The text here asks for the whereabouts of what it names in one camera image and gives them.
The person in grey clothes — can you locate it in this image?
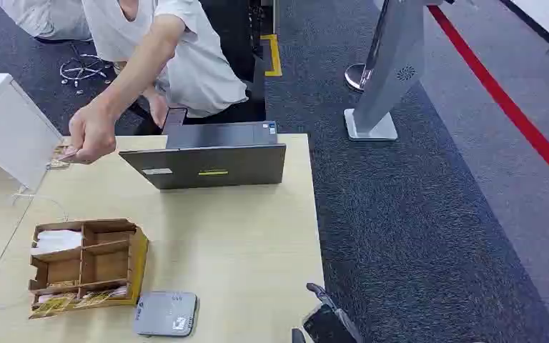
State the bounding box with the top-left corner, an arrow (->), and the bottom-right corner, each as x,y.
0,0 -> 92,42

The red floor tape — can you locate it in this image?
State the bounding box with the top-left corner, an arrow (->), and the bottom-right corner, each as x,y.
427,4 -> 549,196

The person in white top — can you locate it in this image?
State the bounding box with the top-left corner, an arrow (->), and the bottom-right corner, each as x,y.
81,0 -> 249,119

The thin white cable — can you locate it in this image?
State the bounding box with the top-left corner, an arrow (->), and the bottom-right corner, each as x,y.
11,185 -> 70,222

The white desk partition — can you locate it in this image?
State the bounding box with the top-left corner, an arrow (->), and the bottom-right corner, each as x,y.
0,72 -> 65,192

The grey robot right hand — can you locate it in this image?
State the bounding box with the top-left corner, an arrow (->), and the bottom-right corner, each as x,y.
291,283 -> 365,343

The white platform with black edge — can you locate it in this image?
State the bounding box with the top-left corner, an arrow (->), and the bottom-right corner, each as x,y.
499,0 -> 549,49

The gold card stack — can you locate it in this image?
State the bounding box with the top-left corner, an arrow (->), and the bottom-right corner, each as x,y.
30,287 -> 129,317

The silver kiosk stand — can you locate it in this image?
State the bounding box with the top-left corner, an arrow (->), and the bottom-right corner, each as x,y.
343,0 -> 446,142

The black cabinet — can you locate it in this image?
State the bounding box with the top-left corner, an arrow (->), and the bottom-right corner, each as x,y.
197,0 -> 269,125

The chrome chair base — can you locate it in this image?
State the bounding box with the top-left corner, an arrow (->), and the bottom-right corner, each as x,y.
59,43 -> 114,89

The yellow floor tape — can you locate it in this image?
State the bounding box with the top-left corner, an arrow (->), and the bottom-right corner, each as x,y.
259,33 -> 284,78

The grey laptop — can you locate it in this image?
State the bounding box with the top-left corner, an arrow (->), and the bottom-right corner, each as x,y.
118,120 -> 288,192

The chrome stanchion base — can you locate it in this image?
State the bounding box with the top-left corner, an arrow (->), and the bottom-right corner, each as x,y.
344,62 -> 375,94

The wooden card box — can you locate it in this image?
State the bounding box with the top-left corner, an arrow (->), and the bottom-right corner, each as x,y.
28,218 -> 150,319

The grey card reader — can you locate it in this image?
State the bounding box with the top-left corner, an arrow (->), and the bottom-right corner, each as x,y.
133,290 -> 200,339

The person's right hand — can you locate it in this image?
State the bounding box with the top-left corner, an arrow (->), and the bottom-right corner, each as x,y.
68,100 -> 119,166

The person's left hand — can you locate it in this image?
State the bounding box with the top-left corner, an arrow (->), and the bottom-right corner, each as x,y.
142,86 -> 170,129

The dark phone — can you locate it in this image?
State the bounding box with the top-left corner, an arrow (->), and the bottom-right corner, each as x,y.
162,106 -> 189,136

